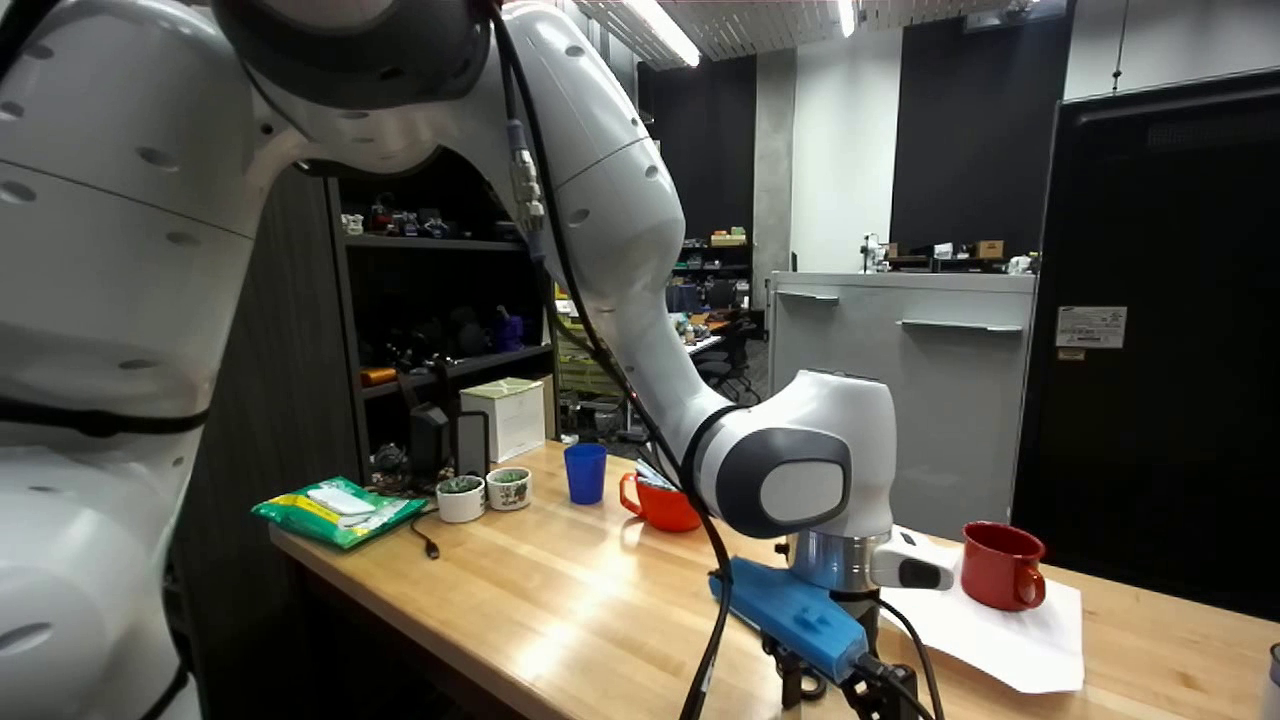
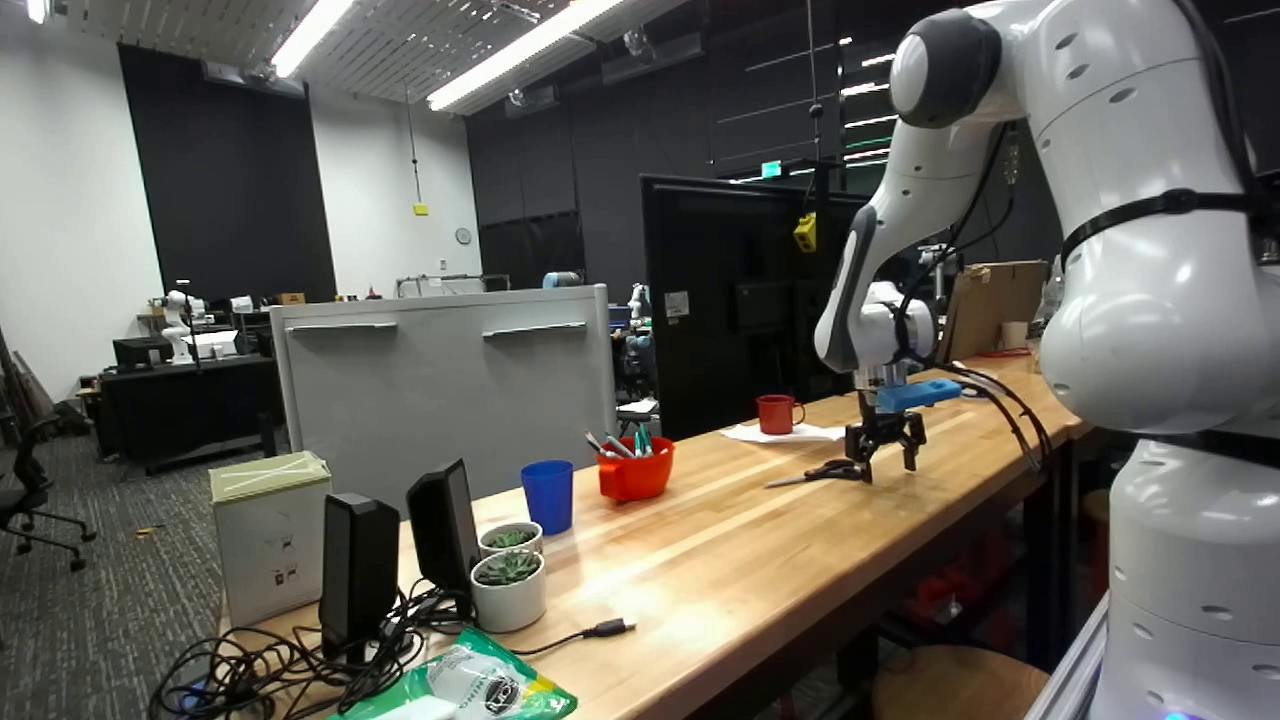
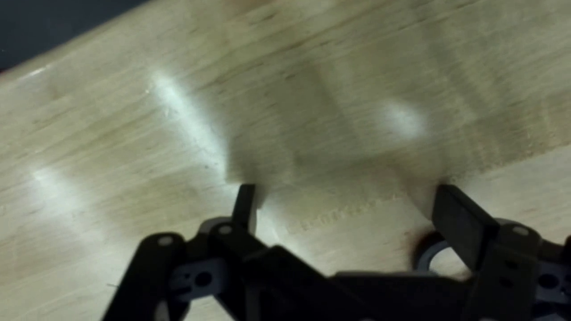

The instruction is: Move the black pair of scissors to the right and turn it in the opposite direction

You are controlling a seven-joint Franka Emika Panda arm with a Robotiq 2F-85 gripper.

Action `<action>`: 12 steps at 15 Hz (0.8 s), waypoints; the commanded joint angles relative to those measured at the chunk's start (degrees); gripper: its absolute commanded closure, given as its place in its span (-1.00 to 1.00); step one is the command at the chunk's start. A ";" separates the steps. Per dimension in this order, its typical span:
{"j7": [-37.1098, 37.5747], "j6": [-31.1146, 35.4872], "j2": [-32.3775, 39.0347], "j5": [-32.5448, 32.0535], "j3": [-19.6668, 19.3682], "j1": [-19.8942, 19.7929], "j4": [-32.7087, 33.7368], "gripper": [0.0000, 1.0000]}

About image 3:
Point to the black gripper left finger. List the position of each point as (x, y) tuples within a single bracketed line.
[(153, 278)]

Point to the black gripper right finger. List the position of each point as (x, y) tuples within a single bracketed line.
[(510, 268)]

